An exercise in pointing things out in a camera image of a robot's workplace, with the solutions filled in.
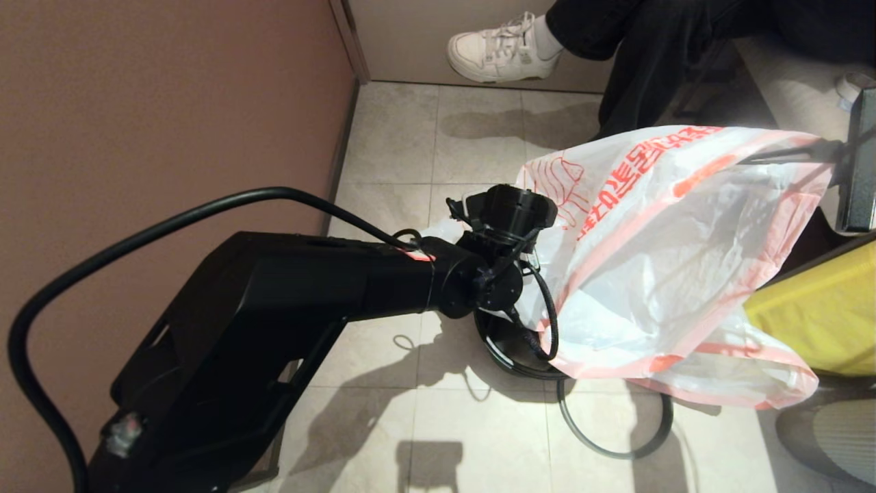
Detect white red plastic bag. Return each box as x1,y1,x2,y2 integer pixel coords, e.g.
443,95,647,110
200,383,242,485
424,125,839,381

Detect used white pink-rimmed trash bag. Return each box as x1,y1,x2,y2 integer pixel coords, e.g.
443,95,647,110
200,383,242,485
616,308,820,410

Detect grey bin retaining ring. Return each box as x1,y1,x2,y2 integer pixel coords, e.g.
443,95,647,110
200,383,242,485
558,379,674,461

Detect yellow plastic bag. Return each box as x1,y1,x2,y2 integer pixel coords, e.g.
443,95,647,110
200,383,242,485
743,241,876,379

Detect black round trash bin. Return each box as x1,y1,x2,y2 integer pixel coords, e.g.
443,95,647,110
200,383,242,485
474,308,570,381

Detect beige upholstered bench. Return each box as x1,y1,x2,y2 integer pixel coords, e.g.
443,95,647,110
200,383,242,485
736,38,876,237

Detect white round object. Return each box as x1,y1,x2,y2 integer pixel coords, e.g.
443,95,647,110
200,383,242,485
836,72,876,105

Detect black trousers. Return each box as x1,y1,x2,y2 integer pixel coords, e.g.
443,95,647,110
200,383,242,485
545,0,876,141

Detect grey ribbed rounded object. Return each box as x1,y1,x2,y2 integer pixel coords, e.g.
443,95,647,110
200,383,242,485
775,399,876,488

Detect white sock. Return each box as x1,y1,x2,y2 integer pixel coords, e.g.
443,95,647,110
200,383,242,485
532,15,563,62

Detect white sneaker with grey laces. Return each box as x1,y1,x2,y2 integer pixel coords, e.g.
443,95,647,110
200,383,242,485
448,11,563,84

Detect grey-brown door frame post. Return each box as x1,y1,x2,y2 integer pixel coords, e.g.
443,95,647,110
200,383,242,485
328,0,372,86

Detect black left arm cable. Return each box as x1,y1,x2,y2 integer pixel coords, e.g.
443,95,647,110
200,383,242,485
7,186,560,493

